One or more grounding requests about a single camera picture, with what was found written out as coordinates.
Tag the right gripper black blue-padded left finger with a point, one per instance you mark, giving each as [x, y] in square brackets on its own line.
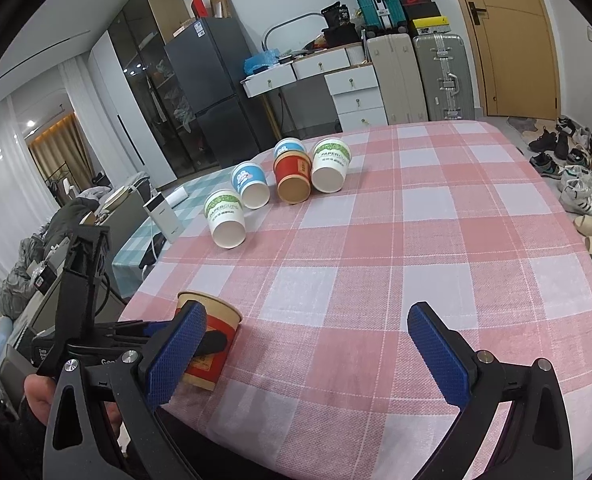
[137, 366]

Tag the pink checkered tablecloth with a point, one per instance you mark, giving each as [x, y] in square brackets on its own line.
[323, 380]

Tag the black sneaker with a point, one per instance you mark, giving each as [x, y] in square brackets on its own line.
[545, 166]

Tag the white striped sneaker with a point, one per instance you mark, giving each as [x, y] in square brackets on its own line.
[576, 201]

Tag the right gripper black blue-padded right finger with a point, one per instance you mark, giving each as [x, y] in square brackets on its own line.
[535, 440]

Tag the dark glass cabinet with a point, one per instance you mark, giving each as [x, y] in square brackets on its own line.
[139, 34]

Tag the green white paper cup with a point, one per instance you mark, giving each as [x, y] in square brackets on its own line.
[330, 163]
[225, 217]

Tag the green white paper cup right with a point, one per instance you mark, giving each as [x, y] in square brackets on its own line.
[330, 163]

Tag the blue white paper cup back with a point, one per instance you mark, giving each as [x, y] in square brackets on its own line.
[288, 144]

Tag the green checkered cloth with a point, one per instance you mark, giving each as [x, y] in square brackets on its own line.
[126, 264]

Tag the blue white paper cup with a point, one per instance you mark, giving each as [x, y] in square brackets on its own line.
[249, 182]
[288, 144]

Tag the yellow box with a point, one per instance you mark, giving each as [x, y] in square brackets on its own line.
[433, 25]

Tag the black bag on desk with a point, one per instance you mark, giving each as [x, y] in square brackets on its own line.
[339, 29]

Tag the person's left hand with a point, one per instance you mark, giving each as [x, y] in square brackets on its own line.
[39, 393]

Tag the black refrigerator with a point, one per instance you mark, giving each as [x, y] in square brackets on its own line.
[208, 59]

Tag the green white paper cup left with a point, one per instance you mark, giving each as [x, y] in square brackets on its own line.
[225, 217]

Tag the wooden door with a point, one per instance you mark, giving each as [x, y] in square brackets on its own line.
[515, 56]

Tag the blue plastic bag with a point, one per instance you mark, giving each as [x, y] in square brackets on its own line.
[261, 61]

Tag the black shoe boxes stack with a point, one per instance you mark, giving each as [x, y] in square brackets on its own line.
[418, 0]

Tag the beige suitcase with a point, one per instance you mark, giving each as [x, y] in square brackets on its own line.
[396, 69]

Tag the white power bank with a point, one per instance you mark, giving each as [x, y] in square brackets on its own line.
[161, 212]

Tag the silver suitcase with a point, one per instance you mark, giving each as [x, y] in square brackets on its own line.
[444, 69]

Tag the red box on fridge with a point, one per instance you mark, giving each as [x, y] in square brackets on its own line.
[199, 9]

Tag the white desk with drawers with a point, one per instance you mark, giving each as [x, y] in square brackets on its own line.
[335, 90]

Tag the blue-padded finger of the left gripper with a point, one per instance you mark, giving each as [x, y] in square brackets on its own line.
[214, 341]

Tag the cardboard box on fridge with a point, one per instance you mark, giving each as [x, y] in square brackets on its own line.
[221, 8]

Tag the blue white paper cup front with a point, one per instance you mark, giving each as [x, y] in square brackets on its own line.
[249, 182]

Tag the red paper cup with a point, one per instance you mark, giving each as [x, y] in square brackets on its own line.
[292, 170]
[205, 372]

